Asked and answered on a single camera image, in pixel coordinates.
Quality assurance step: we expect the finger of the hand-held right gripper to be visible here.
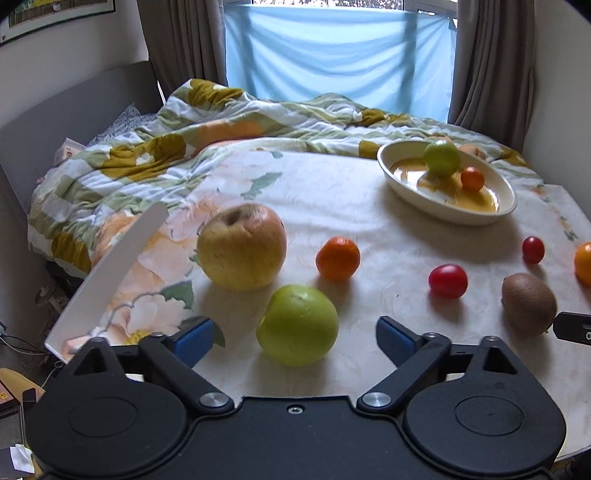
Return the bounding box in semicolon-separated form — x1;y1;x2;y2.
553;311;591;345

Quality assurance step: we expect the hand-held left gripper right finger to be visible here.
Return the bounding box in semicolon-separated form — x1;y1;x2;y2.
356;315;532;415

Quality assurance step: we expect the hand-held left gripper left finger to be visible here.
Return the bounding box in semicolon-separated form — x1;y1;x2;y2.
60;316;235;415

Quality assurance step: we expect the brown kiwi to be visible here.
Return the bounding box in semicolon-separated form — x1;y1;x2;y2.
502;272;558;336

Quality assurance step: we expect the orange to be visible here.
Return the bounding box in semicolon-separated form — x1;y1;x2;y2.
574;242;591;286

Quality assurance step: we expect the small red cherry tomato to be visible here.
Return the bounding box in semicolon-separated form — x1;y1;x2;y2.
522;236;546;265

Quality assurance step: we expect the bumpy tangerine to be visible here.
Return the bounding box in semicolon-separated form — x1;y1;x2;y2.
316;236;361;281

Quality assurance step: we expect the green apple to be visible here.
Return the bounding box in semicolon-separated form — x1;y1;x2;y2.
256;285;339;367
424;140;461;175

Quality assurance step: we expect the large yellow red apple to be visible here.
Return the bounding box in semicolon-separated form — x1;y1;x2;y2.
196;203;288;291

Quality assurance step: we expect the cream oval bowl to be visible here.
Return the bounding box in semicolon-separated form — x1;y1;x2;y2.
377;140;517;226

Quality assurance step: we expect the floral tablecloth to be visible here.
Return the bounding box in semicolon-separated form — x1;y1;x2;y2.
60;148;591;462

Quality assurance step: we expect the small tangerine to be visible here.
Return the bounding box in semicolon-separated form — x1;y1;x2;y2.
460;167;485;193

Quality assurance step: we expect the cardboard box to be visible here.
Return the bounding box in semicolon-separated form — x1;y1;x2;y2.
0;367;47;416

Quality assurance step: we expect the striped floral blanket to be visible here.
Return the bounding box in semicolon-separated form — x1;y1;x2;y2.
28;78;546;278

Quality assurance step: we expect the white crumpled paper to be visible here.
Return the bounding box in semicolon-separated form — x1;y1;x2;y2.
9;443;35;474

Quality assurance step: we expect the small pink box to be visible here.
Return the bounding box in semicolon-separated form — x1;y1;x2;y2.
53;137;86;167

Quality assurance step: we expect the patterned pillow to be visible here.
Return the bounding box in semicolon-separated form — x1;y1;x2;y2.
88;104;160;146

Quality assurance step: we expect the grey headboard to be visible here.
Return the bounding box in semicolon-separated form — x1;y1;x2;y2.
0;60;162;217

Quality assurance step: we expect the brown curtain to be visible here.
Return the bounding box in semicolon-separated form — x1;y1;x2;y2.
448;0;536;153
136;0;228;93

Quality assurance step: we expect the light blue window cloth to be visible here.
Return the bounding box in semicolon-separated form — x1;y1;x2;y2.
223;2;458;124

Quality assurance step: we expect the wall poster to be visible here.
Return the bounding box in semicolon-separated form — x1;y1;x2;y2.
0;0;116;45

